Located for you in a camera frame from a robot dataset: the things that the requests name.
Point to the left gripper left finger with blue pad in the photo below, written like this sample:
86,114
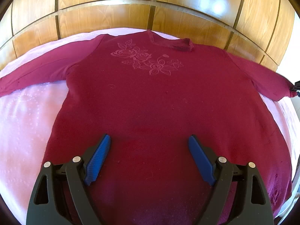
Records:
58,185

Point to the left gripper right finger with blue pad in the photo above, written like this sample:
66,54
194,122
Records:
251,204

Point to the dark red long-sleeve sweater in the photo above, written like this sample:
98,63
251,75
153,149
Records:
149,94

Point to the pink bedspread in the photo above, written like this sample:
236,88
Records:
27,117

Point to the wooden wardrobe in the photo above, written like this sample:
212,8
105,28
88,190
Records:
258,30

